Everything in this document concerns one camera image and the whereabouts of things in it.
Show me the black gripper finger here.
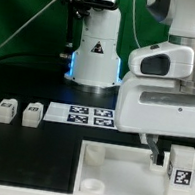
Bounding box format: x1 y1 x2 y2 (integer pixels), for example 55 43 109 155
145 134 165 166

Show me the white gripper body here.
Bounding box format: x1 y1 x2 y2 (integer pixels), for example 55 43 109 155
114 72 195 138

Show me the white square tabletop tray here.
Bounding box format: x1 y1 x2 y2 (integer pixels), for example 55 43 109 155
71 138 195 195

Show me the white base tag plate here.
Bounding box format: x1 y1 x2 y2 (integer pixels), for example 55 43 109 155
44 102 115 129

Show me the grey camera cable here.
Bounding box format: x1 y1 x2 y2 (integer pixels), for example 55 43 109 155
0 0 81 69

